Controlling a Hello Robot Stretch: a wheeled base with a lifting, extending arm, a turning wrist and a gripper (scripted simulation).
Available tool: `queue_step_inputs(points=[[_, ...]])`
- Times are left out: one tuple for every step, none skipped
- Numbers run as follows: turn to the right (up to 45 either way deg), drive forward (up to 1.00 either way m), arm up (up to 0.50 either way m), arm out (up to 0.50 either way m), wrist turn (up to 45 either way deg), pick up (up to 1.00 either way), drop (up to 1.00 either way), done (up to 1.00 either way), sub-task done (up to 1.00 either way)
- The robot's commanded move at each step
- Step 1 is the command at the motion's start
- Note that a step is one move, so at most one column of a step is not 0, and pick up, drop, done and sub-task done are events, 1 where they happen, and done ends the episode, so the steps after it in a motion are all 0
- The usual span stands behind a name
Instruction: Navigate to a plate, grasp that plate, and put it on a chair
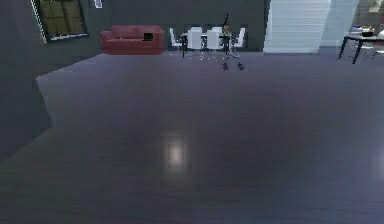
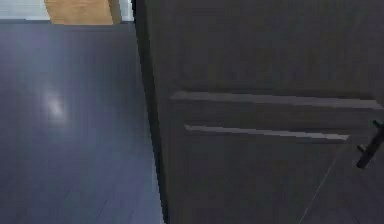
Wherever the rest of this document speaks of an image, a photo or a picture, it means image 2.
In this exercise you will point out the dark grey room door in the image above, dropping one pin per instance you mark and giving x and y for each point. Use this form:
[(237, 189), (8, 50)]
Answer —
[(253, 66)]

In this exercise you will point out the light wooden cabinet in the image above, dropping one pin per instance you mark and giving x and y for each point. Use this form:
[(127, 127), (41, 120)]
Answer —
[(80, 11)]

